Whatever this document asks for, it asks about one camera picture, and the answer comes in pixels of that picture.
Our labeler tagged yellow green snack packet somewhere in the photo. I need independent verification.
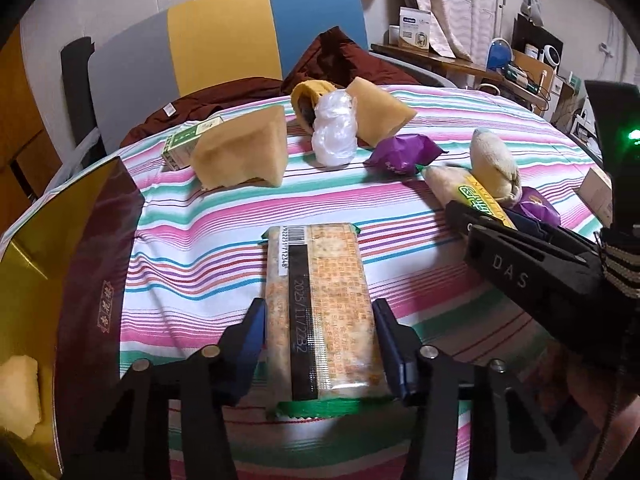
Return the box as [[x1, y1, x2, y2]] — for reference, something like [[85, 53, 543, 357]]
[[422, 164, 518, 231]]

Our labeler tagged rectangular yellow sponge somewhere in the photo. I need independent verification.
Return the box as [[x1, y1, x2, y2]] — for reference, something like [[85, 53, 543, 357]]
[[346, 77, 417, 148]]

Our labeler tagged grey yellow blue chair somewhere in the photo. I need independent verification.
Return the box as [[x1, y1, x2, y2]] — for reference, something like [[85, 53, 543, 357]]
[[61, 0, 371, 156]]

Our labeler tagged pink patterned curtain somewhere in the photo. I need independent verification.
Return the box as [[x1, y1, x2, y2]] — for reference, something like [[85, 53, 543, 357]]
[[422, 0, 506, 63]]

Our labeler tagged white storage rack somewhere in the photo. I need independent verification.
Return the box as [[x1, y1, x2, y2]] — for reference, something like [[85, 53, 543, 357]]
[[567, 105, 603, 153]]

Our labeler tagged orange cracker packet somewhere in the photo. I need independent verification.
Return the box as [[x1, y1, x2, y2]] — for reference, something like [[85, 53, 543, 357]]
[[261, 222, 396, 418]]

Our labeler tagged purple snack packet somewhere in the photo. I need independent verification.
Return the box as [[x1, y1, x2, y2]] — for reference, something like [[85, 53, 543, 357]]
[[510, 186, 561, 226], [363, 132, 446, 177]]

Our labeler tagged black board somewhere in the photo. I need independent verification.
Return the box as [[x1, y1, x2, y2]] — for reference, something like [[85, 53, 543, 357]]
[[511, 12, 563, 61]]

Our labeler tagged dark red garment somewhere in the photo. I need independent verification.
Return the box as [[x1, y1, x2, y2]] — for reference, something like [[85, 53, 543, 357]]
[[120, 25, 426, 148]]

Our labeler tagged small cardboard box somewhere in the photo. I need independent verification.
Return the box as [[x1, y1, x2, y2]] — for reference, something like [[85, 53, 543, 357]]
[[579, 166, 615, 228]]

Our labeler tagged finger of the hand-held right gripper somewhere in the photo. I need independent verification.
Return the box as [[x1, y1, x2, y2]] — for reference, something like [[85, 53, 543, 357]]
[[510, 212, 601, 262], [444, 200, 521, 242]]

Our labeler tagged striped tablecloth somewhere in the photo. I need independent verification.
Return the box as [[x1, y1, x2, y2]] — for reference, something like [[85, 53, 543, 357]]
[[0, 82, 613, 480]]

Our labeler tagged small green box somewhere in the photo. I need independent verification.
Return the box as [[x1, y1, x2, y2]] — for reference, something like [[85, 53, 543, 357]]
[[161, 116, 226, 171]]

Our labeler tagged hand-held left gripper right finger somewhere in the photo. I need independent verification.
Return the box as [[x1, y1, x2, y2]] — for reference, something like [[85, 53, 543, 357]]
[[372, 298, 581, 480]]

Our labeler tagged white product box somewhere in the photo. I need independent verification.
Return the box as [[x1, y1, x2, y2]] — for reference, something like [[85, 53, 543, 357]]
[[390, 6, 433, 53]]

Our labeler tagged person's right forearm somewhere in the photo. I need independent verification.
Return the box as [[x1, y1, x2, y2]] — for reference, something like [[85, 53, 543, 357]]
[[597, 237, 640, 306]]

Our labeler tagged wooden side desk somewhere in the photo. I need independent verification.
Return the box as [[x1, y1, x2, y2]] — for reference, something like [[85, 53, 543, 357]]
[[370, 42, 503, 86]]

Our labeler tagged large yellow sponge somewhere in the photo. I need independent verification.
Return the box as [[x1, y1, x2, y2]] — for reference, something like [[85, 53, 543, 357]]
[[192, 105, 287, 190]]

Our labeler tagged dark red gift box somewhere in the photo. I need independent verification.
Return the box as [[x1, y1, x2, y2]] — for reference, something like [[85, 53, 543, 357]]
[[0, 156, 146, 480]]

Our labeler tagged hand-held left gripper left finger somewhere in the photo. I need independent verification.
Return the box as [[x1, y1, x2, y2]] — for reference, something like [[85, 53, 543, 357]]
[[65, 297, 268, 480]]

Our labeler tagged beige plush toy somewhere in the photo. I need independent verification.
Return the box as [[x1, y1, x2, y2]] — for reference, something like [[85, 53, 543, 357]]
[[470, 127, 523, 206]]

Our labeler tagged small yellow sponge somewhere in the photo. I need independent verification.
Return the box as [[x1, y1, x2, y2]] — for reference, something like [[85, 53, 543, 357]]
[[0, 355, 42, 441]]

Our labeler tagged yellow knitted sock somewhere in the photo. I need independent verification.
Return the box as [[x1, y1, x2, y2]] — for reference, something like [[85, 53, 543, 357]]
[[291, 80, 337, 133]]

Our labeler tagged clear plastic bag bundle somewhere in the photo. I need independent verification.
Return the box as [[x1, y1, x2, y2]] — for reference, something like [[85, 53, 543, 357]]
[[311, 89, 360, 168]]

